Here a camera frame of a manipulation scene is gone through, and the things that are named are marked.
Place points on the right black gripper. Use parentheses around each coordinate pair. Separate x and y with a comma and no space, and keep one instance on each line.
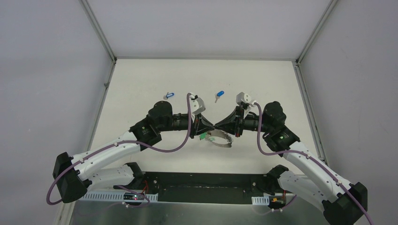
(233,118)

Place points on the right controller board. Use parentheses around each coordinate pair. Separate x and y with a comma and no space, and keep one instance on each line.
(277,201)

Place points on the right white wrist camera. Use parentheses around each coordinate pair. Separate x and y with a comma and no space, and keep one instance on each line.
(244,98)

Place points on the blue tag key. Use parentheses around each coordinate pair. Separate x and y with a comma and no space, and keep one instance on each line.
(218,95)
(168,95)

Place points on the green tag key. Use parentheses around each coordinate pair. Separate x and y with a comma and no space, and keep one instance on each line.
(207,136)

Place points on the left controller board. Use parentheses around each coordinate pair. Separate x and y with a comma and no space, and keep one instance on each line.
(133,197)

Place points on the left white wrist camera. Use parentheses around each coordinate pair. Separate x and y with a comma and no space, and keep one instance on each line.
(197,105)

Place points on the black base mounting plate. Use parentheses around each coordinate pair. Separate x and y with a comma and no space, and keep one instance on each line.
(218,188)

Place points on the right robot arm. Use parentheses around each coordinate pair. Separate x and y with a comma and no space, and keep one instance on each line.
(340,201)

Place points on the blue tag key left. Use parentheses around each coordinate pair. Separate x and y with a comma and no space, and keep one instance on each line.
(168,95)

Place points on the controller board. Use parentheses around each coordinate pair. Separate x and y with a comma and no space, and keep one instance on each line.
(133,197)
(277,201)

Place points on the aluminium frame rail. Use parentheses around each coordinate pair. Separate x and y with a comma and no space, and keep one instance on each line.
(107,206)

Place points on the blue tag key centre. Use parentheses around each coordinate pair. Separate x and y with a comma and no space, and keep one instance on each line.
(218,95)

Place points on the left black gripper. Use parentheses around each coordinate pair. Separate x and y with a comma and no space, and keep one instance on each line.
(197,126)

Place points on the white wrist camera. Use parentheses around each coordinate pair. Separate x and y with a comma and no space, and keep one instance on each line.
(197,105)
(244,98)

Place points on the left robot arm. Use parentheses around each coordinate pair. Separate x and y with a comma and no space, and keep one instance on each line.
(75,175)

